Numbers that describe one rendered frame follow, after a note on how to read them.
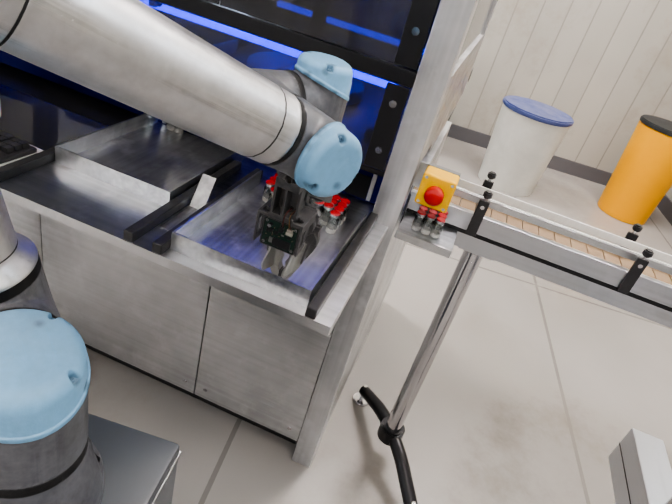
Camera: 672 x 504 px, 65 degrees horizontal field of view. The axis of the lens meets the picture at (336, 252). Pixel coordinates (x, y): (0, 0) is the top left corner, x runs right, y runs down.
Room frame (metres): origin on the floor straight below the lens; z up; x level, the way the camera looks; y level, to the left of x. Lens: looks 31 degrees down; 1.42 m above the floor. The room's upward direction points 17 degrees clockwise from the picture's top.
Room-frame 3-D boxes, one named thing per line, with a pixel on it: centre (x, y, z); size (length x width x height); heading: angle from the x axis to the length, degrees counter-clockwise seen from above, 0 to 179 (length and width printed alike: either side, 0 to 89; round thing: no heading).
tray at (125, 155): (1.06, 0.43, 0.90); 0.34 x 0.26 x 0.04; 170
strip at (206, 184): (0.87, 0.29, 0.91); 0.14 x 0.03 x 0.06; 170
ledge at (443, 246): (1.11, -0.19, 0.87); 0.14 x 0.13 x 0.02; 170
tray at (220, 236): (0.89, 0.12, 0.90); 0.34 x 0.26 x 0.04; 169
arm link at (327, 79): (0.70, 0.08, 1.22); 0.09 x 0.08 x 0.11; 135
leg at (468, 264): (1.19, -0.33, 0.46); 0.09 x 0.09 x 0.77; 80
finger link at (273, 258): (0.70, 0.10, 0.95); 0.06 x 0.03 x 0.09; 170
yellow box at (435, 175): (1.07, -0.17, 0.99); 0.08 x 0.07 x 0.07; 170
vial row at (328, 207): (0.99, 0.10, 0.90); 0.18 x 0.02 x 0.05; 79
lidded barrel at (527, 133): (4.05, -1.12, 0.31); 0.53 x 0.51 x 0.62; 88
